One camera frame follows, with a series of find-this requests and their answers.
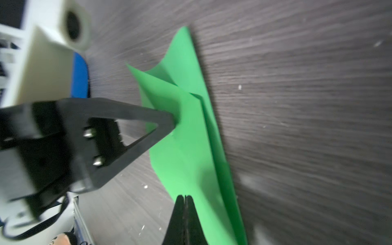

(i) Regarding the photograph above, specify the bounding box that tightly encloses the green square paper sheet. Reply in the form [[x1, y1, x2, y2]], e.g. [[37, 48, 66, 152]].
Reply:
[[129, 27, 248, 245]]

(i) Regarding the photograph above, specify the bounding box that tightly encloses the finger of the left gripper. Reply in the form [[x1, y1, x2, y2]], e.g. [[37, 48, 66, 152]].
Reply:
[[56, 98, 175, 194]]

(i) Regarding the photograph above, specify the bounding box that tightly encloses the plush toy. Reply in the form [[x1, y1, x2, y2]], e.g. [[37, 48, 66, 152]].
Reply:
[[49, 232, 78, 245]]

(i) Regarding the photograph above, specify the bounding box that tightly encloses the blue cloth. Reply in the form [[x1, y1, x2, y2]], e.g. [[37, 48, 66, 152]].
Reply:
[[70, 53, 89, 99]]

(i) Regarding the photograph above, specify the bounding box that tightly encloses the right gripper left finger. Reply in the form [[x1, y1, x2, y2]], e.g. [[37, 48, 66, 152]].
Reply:
[[162, 195, 185, 245]]

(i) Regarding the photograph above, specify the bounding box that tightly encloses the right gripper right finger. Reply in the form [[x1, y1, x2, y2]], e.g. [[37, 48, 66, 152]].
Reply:
[[184, 196, 208, 245]]

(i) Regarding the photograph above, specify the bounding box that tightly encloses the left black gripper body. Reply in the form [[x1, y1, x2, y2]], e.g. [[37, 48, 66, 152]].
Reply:
[[1, 101, 80, 219]]

